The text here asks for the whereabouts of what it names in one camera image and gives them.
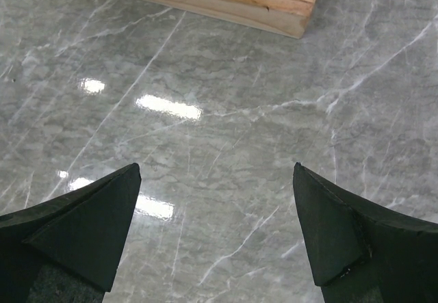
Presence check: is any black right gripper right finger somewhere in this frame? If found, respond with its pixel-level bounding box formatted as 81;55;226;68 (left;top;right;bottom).
293;163;437;302

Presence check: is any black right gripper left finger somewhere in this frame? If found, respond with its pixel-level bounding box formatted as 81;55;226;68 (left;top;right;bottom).
1;163;142;302

